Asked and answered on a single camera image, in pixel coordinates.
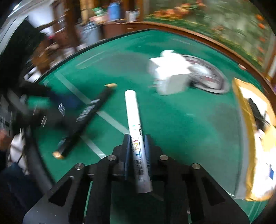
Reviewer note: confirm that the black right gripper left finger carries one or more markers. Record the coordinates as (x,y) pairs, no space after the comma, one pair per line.
(123,155)

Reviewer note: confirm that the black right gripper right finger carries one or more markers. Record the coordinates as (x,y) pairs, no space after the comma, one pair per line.
(155,158)

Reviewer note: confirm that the white paint marker pen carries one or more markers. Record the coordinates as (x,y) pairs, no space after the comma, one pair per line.
(142,178)

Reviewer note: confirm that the black gold lipstick tube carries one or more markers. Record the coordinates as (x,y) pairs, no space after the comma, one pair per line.
(89,112)

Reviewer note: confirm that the small white box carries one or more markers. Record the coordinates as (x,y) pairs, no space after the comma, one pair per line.
(171,75)

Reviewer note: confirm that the mahjong table centre dice panel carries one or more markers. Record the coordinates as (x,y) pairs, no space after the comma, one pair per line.
(206,76)

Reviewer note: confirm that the grey trash bin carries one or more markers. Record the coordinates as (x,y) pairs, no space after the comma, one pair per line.
(91,33)

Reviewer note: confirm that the blue thermos jug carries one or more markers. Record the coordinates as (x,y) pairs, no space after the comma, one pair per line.
(114,11)

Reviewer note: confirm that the flower mural glass panel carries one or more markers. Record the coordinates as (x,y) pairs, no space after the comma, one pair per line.
(239,25)

